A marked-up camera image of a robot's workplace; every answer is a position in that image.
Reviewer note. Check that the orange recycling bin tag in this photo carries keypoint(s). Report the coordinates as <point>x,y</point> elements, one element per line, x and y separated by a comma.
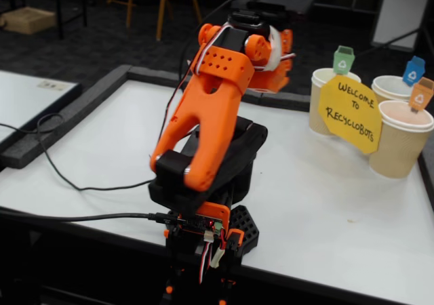
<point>420,98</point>

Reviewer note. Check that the small paper sticker label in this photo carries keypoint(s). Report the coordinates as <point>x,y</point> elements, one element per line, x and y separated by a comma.
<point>51,85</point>

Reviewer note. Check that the orange controller board case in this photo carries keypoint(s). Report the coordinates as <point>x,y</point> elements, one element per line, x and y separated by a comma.
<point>220,217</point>

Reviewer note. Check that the short dark foam strip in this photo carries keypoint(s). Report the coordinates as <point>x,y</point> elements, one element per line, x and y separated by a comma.
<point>288,101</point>

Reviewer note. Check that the black slanted stand bar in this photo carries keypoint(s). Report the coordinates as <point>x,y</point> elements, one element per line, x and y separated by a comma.
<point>390,42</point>

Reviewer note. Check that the brown cardboard box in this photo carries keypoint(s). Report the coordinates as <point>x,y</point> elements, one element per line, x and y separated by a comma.
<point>28,20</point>

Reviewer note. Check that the white tape wrap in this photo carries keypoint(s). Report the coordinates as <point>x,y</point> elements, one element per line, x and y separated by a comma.
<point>276,51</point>

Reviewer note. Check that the black table leg frame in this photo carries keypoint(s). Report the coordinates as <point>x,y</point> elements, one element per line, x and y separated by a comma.
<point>60,20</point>

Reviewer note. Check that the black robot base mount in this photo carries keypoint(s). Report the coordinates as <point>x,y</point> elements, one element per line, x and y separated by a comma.
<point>244,223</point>

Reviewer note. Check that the long dark foam strip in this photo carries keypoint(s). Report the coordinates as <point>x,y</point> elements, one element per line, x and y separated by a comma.
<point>68,115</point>

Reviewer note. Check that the whiteboard with black frame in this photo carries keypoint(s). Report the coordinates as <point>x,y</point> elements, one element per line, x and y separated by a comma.
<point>20,96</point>

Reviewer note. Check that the yellow welcome paper sign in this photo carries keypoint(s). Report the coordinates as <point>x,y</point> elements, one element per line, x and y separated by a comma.
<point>349,115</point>

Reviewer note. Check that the green recycling bin tag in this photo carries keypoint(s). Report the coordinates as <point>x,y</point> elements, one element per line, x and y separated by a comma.
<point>343,63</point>

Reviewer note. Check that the ribbed brown paper cup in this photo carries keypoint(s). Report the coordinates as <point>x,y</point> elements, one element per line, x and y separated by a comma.
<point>386,86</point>
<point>396,149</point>
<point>317,120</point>

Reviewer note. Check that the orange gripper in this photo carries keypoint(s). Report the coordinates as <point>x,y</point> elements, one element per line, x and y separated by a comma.
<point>275,78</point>

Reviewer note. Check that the blue recycling bin tag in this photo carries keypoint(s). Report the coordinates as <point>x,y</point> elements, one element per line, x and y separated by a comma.
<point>413,72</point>

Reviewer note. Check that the white panel black frame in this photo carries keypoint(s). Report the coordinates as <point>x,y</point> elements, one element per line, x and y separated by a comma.
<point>400,13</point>

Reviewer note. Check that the black and orange robot arm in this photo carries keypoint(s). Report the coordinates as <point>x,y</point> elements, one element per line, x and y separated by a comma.
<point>210,115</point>

